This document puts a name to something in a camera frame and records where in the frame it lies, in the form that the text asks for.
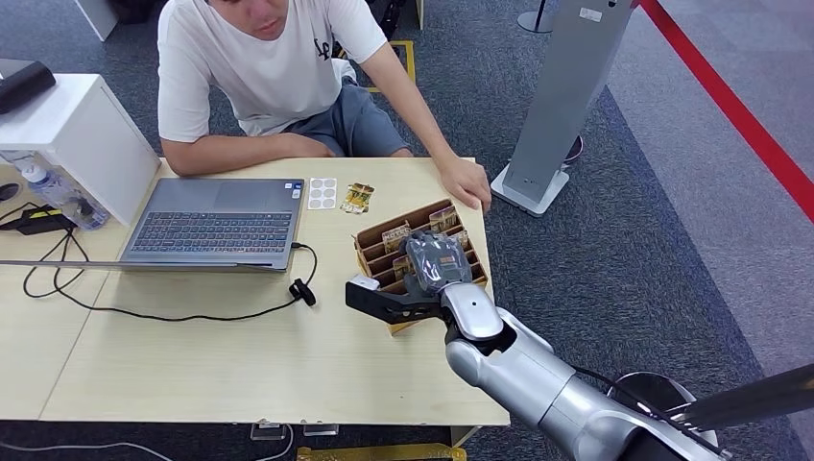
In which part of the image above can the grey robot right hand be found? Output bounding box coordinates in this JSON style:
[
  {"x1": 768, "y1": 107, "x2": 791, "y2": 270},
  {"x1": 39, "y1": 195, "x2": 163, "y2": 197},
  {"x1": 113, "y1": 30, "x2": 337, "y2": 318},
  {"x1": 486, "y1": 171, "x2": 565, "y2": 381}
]
[{"x1": 398, "y1": 230, "x2": 476, "y2": 301}]

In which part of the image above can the white cabinet box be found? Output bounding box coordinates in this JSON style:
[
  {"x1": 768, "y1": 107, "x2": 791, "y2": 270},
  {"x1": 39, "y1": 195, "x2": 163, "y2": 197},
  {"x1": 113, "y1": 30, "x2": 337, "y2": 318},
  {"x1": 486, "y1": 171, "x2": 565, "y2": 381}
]
[{"x1": 0, "y1": 73, "x2": 162, "y2": 228}]

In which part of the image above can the black laptop power cable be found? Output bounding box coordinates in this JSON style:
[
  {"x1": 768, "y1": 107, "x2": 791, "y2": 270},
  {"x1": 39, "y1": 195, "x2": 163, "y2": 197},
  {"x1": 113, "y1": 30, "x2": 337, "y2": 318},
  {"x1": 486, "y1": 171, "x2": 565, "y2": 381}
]
[{"x1": 22, "y1": 228, "x2": 319, "y2": 324}]

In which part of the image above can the wooden slotted card holder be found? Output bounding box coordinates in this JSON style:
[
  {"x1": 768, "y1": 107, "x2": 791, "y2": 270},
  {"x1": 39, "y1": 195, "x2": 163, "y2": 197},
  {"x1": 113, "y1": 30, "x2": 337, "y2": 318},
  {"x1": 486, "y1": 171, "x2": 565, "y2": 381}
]
[{"x1": 352, "y1": 197, "x2": 490, "y2": 336}]

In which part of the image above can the white floor cable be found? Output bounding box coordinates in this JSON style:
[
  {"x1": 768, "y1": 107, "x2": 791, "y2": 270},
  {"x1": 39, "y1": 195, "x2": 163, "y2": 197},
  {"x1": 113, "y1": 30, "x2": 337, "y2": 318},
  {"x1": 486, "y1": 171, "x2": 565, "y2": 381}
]
[{"x1": 0, "y1": 424, "x2": 296, "y2": 461}]

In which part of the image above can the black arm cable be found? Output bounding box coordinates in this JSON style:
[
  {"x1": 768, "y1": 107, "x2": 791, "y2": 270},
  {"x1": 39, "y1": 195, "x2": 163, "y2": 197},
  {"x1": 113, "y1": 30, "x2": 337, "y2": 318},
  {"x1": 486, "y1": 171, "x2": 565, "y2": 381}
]
[{"x1": 570, "y1": 365, "x2": 732, "y2": 457}]

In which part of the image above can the grey kiosk stand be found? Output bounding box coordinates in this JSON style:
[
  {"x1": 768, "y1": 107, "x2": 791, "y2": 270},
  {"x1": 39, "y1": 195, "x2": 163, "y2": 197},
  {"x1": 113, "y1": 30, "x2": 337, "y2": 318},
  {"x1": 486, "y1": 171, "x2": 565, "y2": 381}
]
[{"x1": 489, "y1": 0, "x2": 637, "y2": 219}]

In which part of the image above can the round stanchion base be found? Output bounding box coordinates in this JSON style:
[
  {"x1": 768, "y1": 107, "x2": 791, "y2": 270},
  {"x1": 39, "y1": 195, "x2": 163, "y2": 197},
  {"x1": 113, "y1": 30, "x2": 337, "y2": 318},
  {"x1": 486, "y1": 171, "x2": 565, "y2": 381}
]
[{"x1": 515, "y1": 0, "x2": 556, "y2": 35}]

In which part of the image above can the chrome stanchion post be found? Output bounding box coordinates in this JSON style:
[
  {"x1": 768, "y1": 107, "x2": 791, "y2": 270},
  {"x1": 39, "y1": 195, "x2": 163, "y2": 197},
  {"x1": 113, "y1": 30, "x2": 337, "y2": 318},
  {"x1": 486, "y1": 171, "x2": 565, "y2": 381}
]
[{"x1": 607, "y1": 361, "x2": 814, "y2": 449}]

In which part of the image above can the grey laptop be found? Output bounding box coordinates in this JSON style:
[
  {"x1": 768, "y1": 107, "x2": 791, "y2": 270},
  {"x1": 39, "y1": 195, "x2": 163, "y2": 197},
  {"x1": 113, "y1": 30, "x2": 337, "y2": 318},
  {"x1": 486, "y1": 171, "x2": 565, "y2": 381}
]
[{"x1": 0, "y1": 178, "x2": 306, "y2": 274}]

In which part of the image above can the person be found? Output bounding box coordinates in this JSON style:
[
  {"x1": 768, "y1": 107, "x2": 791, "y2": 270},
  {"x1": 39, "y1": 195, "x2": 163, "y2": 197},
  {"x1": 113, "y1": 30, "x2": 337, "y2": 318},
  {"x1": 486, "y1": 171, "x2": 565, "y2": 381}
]
[{"x1": 156, "y1": 0, "x2": 492, "y2": 214}]

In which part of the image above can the white furniture panel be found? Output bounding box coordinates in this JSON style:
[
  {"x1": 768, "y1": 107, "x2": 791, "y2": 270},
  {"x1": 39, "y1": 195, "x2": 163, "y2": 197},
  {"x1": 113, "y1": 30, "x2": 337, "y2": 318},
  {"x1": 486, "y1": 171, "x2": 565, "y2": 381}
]
[{"x1": 73, "y1": 0, "x2": 120, "y2": 43}]

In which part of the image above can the black power adapter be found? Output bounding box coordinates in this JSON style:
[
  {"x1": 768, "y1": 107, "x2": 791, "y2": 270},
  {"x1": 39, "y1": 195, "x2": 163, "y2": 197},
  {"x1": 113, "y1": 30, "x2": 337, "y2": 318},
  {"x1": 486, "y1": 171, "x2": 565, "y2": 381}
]
[{"x1": 0, "y1": 205, "x2": 79, "y2": 237}]

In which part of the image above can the clear plastic water bottle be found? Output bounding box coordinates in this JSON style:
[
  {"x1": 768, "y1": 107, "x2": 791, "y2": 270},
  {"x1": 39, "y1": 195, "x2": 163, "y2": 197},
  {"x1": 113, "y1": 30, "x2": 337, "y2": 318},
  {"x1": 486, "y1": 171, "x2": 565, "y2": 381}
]
[{"x1": 12, "y1": 156, "x2": 111, "y2": 231}]

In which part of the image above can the black oblong device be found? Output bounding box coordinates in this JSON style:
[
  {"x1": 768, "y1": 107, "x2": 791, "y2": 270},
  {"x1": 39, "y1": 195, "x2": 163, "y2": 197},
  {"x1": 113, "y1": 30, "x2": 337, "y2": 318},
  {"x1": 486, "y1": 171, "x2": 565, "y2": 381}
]
[{"x1": 0, "y1": 61, "x2": 58, "y2": 116}]

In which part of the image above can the person's right hand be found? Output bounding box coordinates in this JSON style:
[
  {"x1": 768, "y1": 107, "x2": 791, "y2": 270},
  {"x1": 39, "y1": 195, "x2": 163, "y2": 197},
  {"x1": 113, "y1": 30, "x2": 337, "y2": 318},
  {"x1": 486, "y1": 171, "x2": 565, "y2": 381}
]
[{"x1": 278, "y1": 132, "x2": 336, "y2": 159}]

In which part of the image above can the person's left hand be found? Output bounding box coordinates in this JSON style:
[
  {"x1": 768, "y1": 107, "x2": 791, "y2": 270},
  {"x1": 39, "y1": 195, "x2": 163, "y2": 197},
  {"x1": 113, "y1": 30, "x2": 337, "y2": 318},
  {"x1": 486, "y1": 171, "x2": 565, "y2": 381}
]
[{"x1": 437, "y1": 155, "x2": 492, "y2": 214}]

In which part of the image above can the red barrier belt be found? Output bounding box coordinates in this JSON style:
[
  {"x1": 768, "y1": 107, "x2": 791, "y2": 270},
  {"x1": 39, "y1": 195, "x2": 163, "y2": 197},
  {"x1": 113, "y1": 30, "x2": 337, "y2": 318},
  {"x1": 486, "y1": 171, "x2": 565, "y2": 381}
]
[{"x1": 637, "y1": 0, "x2": 814, "y2": 225}]

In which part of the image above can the white round sticker sheet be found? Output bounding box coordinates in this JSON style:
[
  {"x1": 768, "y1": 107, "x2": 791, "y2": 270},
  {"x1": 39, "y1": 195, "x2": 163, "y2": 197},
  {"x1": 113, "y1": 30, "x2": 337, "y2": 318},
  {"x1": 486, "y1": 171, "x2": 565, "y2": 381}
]
[{"x1": 307, "y1": 177, "x2": 339, "y2": 211}]

